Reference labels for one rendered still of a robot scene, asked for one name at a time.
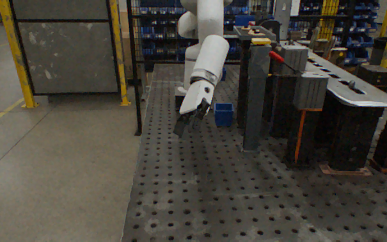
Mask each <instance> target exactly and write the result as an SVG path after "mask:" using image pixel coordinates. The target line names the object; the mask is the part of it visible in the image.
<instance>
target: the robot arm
mask: <svg viewBox="0 0 387 242"><path fill-rule="evenodd" d="M179 1H180V3H181V5H182V7H183V8H185V9H186V10H188V12H187V13H186V14H183V16H181V18H180V19H179V22H178V33H179V34H180V36H181V37H183V38H193V39H199V43H198V44H197V45H194V46H191V47H188V48H187V49H186V62H185V76H184V83H181V85H180V87H178V91H179V92H180V93H184V94H186V96H185V99H184V101H183V102H182V105H181V107H180V111H179V112H178V117H177V123H176V124H175V128H174V130H173V133H175V134H177V135H179V136H182V133H183V131H184V130H185V128H186V122H187V121H188V119H190V123H189V126H188V128H187V129H188V130H189V131H191V132H192V133H195V134H197V133H198V131H199V128H200V124H201V121H202V120H203V119H204V116H205V115H207V113H208V111H209V106H210V102H211V100H212V96H213V93H214V89H215V87H216V85H217V84H218V83H219V82H220V80H221V78H222V76H223V65H224V62H225V58H226V55H227V52H228V48H230V46H228V42H227V41H226V40H225V39H224V38H223V8H224V7H226V6H229V4H230V3H231V2H232V1H233V0H179ZM185 113H187V114H188V115H186V114H185ZM183 116H185V118H186V119H185V120H184V118H183Z"/></svg>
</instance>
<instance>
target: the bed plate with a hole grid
mask: <svg viewBox="0 0 387 242"><path fill-rule="evenodd" d="M223 67H226V76H225V81H220V82H219V83H218V84H217V85H216V87H215V89H214V93H213V96H212V103H211V106H212V110H209V111H208V113H207V115H205V116H204V119H203V120H202V121H201V124H200V128H199V131H198V133H197V134H195V133H192V132H191V131H189V130H188V129H187V128H188V126H189V123H190V119H188V121H187V122H186V128H185V130H184V131H183V133H182V136H179V135H177V134H175V133H173V130H174V128H175V124H176V123H177V117H178V112H179V111H176V109H175V86H180V85H181V83H184V76H185V64H155V65H154V71H153V75H152V82H151V86H150V93H149V96H148V104H147V107H146V114H145V117H144V121H143V128H142V134H141V139H140V145H139V150H138V156H137V157H136V165H135V171H134V176H133V178H132V187H131V189H130V196H129V203H128V204H127V210H126V214H125V221H124V224H123V229H122V236H121V239H120V242H387V172H378V171H376V170H375V169H374V168H373V166H369V165H371V164H370V163H369V162H368V159H370V158H373V156H374V151H375V148H370V150H369V153H368V157H367V162H366V164H365V167H367V168H368V170H369V171H370V172H371V173H372V174H373V175H372V176H353V175H324V174H323V173H322V172H321V170H320V169H319V167H318V165H327V164H328V161H325V160H322V159H321V157H319V155H318V152H326V151H327V150H328V148H318V147H313V149H312V156H311V160H310V165H311V167H312V168H313V169H314V170H306V169H299V168H287V167H286V164H285V162H283V161H282V160H280V157H281V156H285V152H286V148H287V140H288V139H286V138H284V139H282V138H272V136H270V134H269V133H268V131H267V130H268V129H269V126H270V122H267V121H265V120H264V117H262V119H261V125H260V136H259V143H258V148H259V150H260V153H259V154H247V153H242V150H241V147H240V143H243V136H244V129H237V127H236V123H235V119H236V114H237V101H236V100H235V99H236V98H237V96H238V85H239V77H240V67H241V66H240V65H223ZM215 103H231V104H233V107H234V112H233V122H232V124H231V125H216V122H215V108H214V104H215ZM266 122H267V123H266Z"/></svg>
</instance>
